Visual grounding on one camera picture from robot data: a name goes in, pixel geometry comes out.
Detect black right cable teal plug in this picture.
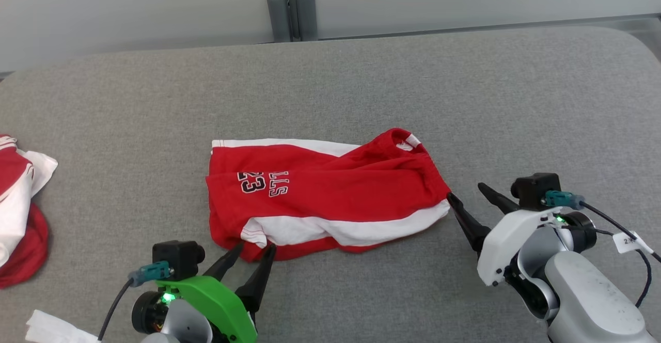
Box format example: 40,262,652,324
545,190,661,308

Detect white crumpled tape tag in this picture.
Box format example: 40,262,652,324
25,309,101,343

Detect red Bulls 23 shorts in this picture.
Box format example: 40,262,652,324
206,128,452,262

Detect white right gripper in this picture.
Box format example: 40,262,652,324
446,182,564,287

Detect small white cable label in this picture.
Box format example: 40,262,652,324
612,231,649,255

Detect red white-sleeved Bulls jersey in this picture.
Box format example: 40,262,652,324
0,134,58,289

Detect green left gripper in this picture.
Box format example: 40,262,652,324
154,242,277,343

